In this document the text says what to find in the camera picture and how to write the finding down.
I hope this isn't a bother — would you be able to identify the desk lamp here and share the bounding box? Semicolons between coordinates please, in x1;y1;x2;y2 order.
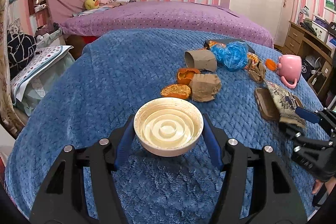
298;6;310;25

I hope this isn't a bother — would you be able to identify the black white patterned cloth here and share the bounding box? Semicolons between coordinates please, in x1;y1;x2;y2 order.
7;32;37;73

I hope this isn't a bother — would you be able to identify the cream wardrobe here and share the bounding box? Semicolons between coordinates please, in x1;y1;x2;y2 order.
229;0;293;50

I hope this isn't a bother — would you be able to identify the white storage box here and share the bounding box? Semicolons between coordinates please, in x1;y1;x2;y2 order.
314;21;330;39

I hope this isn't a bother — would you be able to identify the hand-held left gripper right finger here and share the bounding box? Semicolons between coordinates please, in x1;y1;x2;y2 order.
202;113;307;224

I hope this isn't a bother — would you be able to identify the white ridged bowl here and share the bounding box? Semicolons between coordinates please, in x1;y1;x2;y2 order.
133;98;204;157

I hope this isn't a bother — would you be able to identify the yellow duck plush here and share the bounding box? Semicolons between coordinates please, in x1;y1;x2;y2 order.
84;0;100;10

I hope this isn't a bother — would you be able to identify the black phone case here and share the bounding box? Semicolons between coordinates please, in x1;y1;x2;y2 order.
204;38;256;54

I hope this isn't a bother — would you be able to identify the polka dot cushion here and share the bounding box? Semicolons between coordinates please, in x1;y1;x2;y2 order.
10;45;75;106

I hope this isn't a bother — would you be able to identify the pile of clothes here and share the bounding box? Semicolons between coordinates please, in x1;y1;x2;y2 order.
98;0;133;8

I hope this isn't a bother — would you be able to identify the person's right hand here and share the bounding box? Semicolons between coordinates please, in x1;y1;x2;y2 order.
312;179;328;195

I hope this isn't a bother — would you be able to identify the patterned foil wrapper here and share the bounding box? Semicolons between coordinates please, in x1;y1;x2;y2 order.
265;81;307;130

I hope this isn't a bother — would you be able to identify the blue fleece blanket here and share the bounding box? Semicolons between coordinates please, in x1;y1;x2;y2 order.
5;29;331;224

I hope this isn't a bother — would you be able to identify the flat orange peel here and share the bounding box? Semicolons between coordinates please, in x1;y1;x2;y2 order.
161;84;192;98

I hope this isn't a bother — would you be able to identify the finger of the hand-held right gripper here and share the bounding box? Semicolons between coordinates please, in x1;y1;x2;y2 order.
294;107;336;135
279;121;332;151

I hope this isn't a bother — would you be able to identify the cupped orange peel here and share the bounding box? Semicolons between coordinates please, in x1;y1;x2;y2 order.
176;68;200;84

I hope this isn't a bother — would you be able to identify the pink mug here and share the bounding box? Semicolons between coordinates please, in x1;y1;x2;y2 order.
277;54;302;88

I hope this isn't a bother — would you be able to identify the wooden desk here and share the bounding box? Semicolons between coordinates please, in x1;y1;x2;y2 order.
282;21;335;98

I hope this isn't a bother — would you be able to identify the blue plastic bag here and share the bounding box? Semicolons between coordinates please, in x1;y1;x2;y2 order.
210;41;248;72

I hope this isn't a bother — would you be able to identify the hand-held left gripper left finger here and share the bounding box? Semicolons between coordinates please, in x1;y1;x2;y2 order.
29;114;135;224

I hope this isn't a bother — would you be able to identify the crumpled brown paper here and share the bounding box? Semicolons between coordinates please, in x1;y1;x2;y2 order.
247;60;267;84

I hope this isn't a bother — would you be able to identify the crushed cardboard tube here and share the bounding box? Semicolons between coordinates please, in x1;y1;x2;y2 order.
189;73;222;103

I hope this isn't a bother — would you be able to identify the purple dotted bed cover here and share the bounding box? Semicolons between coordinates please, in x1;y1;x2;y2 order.
60;1;275;50

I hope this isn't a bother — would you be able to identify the round cardboard tube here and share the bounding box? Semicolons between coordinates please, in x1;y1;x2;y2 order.
184;49;217;73

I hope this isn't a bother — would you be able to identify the small orange peel piece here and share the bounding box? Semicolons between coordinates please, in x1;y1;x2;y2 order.
265;59;278;72

